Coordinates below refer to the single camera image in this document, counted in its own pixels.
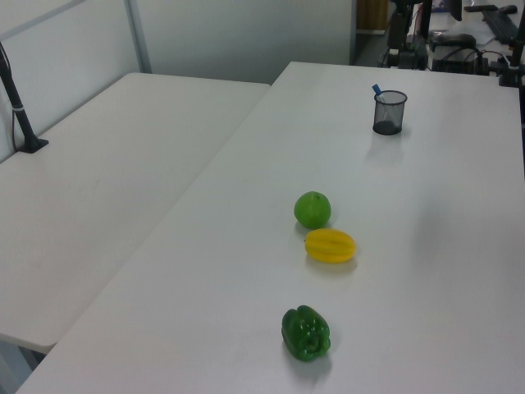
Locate white marker pen blue cap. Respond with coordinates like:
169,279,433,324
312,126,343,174
372,84,395,126

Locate black mesh pen cup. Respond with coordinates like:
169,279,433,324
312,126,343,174
372,90,409,135

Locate green apple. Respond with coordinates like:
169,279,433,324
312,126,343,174
293,190,332,230

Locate yellow starfruit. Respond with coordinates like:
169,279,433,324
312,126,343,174
304,228,358,264

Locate green bell pepper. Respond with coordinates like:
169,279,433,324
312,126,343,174
281,305,331,363

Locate dark equipment with green parts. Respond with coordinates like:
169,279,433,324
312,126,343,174
377,0,428,70

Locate brown wooden cabinet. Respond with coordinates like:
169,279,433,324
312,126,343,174
356,0,390,32

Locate black box device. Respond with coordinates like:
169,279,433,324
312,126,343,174
431,48,482,76

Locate black vertical stand pole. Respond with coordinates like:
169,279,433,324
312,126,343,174
419,0,435,44

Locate black handheld device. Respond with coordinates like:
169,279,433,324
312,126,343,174
428,34,477,52

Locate black clamp stand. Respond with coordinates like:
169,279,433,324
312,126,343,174
497,35,525,88

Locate black keyboard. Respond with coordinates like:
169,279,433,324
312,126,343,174
480,7,523,43

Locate grey partition frame post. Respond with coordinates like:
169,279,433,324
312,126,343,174
124,0,153,76

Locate black camera stand pole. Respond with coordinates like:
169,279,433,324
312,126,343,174
0,40,50,154

